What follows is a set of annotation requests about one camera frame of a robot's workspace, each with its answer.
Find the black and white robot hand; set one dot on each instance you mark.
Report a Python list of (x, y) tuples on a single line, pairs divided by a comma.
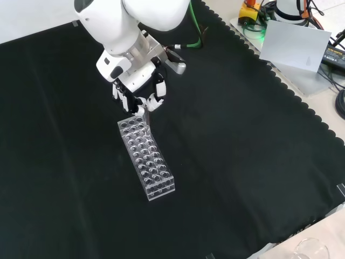
[(134, 78)]

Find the clear glass test tube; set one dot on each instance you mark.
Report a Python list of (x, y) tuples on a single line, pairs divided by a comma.
[(147, 121)]

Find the clear plastic test tube rack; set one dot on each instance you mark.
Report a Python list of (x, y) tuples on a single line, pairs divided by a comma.
[(151, 167)]

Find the clear cloth clip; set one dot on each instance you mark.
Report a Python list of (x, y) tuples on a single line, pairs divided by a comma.
[(210, 256), (341, 189), (75, 24)]

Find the yellow stop button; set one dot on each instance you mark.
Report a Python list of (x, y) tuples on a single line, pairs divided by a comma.
[(248, 12)]

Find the black bench cloth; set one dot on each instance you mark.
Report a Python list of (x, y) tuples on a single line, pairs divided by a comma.
[(242, 162)]

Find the pale board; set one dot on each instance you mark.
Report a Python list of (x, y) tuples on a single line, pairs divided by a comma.
[(291, 46)]

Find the black power adapter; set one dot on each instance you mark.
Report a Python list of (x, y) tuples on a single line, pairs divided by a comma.
[(334, 55)]

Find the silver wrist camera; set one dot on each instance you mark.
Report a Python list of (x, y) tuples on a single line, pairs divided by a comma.
[(176, 67)]

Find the grey metal base plate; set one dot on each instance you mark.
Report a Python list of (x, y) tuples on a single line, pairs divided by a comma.
[(310, 81)]

